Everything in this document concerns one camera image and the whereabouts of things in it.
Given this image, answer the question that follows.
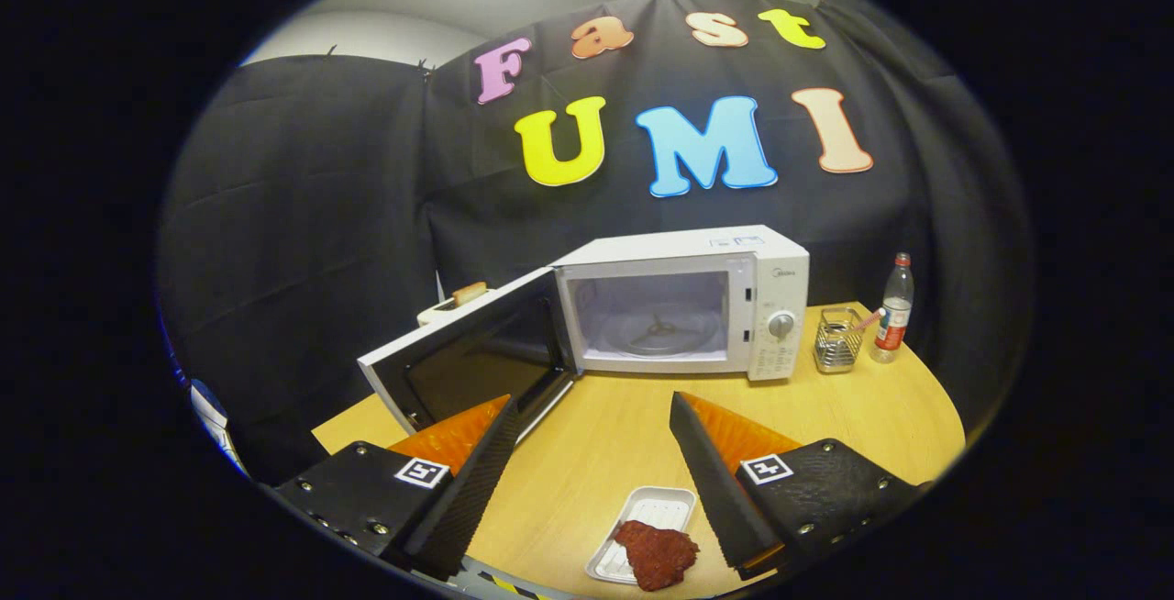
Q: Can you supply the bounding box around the white plastic tray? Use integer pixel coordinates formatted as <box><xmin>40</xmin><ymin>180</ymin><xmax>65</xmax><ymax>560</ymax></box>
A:
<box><xmin>585</xmin><ymin>486</ymin><xmax>698</xmax><ymax>585</ymax></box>

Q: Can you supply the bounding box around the white toaster oven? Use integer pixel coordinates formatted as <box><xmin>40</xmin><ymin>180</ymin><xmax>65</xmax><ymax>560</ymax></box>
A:
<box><xmin>357</xmin><ymin>225</ymin><xmax>811</xmax><ymax>440</ymax></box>

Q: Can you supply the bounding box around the black backdrop cloth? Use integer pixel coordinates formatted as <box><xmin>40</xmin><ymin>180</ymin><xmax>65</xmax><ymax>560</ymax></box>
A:
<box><xmin>158</xmin><ymin>0</ymin><xmax>1033</xmax><ymax>482</ymax></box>

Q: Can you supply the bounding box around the white blue object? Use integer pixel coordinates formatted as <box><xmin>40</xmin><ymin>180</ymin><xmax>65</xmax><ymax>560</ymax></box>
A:
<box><xmin>188</xmin><ymin>378</ymin><xmax>249</xmax><ymax>477</ymax></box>

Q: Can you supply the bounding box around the red meat slice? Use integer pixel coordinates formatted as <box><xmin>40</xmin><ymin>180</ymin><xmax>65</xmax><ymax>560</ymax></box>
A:
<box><xmin>613</xmin><ymin>519</ymin><xmax>700</xmax><ymax>593</ymax></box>

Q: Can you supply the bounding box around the cream toaster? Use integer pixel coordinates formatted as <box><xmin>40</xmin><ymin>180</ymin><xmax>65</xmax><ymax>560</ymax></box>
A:
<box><xmin>417</xmin><ymin>293</ymin><xmax>496</xmax><ymax>328</ymax></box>

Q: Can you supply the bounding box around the clear red label water bottle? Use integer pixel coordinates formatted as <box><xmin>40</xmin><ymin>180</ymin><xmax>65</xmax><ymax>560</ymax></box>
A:
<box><xmin>869</xmin><ymin>252</ymin><xmax>915</xmax><ymax>364</ymax></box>

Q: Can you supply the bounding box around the glass turntable plate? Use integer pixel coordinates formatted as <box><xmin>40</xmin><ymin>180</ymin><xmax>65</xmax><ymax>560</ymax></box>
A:
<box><xmin>601</xmin><ymin>311</ymin><xmax>721</xmax><ymax>358</ymax></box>

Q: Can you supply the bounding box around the yellow black striped tape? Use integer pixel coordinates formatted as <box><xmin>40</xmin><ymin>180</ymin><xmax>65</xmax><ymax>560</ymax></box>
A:
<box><xmin>477</xmin><ymin>571</ymin><xmax>542</xmax><ymax>600</ymax></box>

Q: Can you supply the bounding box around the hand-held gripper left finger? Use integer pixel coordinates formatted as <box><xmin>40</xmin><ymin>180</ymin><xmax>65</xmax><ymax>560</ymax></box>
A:
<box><xmin>272</xmin><ymin>394</ymin><xmax>521</xmax><ymax>581</ymax></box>

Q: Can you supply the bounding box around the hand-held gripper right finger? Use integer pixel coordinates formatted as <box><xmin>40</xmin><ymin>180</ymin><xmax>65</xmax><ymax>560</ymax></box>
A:
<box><xmin>669</xmin><ymin>391</ymin><xmax>927</xmax><ymax>581</ymax></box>

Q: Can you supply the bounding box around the metal wire basket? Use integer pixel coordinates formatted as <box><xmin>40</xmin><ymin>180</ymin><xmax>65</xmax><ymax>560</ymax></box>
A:
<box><xmin>814</xmin><ymin>306</ymin><xmax>863</xmax><ymax>374</ymax></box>

